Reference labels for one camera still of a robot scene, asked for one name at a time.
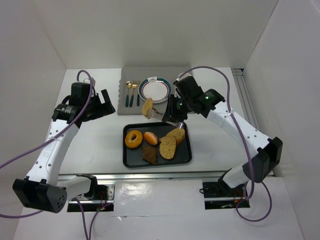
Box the small bread slice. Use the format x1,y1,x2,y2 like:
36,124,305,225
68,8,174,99
141,98,153,117

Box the seeded bread slice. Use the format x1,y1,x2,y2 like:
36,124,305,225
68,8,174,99
166,128,186,145
159,136,177,160

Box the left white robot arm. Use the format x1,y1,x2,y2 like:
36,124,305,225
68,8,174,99
12,82,115,213

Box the back seeded bread slice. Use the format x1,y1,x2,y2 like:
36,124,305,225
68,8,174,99
166,128,186,145

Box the silver metal tongs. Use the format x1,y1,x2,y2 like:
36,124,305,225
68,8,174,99
146,108,184,129

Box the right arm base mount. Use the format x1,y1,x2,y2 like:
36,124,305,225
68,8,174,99
199,181,250,210

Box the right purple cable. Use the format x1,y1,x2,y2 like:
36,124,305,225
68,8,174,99
177,65,273,223

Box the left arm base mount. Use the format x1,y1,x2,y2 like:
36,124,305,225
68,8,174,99
75,182,116,213

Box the gold spoon green handle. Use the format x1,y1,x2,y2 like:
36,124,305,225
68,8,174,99
125,81,132,107

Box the aluminium rail right side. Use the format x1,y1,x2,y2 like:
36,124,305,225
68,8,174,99
231,67,276,178

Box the orange glazed donut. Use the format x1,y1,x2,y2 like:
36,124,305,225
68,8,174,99
124,130,143,149

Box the aluminium rail front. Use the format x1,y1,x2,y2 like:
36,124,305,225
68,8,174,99
56,170,231,181

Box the black baking tray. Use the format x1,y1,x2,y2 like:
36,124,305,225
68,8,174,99
122,122,192,169

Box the gold fork green handle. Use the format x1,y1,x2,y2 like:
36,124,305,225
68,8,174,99
133,80,141,106

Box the round orange bun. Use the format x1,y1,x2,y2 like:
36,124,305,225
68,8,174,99
143,131,158,146

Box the brown chocolate croissant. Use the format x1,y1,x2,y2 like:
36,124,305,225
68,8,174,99
142,146,157,165

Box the front seeded bread slice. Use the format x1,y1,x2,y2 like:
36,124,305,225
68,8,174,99
159,136,177,160

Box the grey placemat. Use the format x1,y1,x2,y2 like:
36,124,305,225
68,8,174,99
117,65,191,116

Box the white plate teal rim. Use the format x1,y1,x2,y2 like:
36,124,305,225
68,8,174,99
138,76,173,104

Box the aluminium rail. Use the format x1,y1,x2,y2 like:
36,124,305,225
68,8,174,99
56,170,231,181
231,67,276,178

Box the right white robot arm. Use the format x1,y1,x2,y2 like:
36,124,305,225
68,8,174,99
162,76,283,189

